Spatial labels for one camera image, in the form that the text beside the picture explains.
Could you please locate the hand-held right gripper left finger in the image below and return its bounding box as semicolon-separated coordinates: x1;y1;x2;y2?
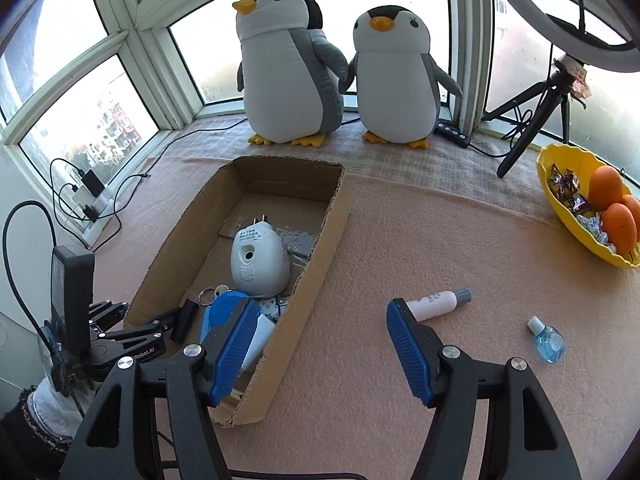
59;299;261;480

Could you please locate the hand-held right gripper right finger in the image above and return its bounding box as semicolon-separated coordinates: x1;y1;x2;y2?
386;298;583;480

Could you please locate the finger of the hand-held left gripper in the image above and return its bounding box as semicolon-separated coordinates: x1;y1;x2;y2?
89;300;132;329
101;298;197;349

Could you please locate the blue phone stand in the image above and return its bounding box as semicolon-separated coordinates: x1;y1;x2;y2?
242;316;277;372

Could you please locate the blue round tape measure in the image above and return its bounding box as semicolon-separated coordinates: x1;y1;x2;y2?
200;291;261;347

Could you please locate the keyring with key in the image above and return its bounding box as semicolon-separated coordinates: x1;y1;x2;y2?
198;285;231;307

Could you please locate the white tube grey cap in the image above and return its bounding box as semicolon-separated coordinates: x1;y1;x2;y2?
403;287;472;322

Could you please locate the grey rounded plug-in device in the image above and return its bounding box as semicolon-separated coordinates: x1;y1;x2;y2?
230;230;291;297

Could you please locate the cardboard box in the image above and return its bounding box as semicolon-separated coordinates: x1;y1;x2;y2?
122;156;351;429

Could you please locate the person's left forearm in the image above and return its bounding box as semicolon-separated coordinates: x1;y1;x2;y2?
0;374;89;480

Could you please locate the white power strip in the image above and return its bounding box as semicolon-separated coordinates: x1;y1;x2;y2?
71;186;119;247

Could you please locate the black charger brick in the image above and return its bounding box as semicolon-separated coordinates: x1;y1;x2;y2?
80;169;106;194

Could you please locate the pink cloth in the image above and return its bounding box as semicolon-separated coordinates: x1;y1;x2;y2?
92;155;640;480

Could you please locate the small clear blue bottle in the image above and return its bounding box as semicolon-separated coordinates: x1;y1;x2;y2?
527;315;566;364

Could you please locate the white plaid cloth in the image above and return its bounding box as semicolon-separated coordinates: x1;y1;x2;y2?
145;110;557;221

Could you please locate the yellow bowl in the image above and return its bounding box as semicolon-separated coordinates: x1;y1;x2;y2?
535;143;640;270

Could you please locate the black inline controller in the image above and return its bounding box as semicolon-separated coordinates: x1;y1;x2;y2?
433;120;474;150

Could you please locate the pile of wrapped candies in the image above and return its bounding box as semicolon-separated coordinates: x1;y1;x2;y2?
547;162;619;256

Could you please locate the black tripod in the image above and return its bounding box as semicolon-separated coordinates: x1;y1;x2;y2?
482;66;577;179

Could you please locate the large penguin plush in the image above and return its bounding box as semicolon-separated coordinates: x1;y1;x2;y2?
232;0;350;147

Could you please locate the small penguin plush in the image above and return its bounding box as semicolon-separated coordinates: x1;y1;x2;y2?
345;6;464;150

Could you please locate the crinkled plastic wrapper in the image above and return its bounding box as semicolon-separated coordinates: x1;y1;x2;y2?
553;54;592;99

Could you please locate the thick black gripper cable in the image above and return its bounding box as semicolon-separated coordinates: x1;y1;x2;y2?
2;199;59;342

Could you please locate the black cable with plug end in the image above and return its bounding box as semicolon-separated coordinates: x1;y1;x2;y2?
90;172;151;252

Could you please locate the thin black ring light cable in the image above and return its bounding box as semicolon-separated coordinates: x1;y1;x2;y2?
467;107;536;159

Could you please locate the white window frame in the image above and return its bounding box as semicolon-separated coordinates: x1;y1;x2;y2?
0;0;640;161

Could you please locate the white ring light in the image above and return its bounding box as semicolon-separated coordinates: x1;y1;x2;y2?
479;0;640;74

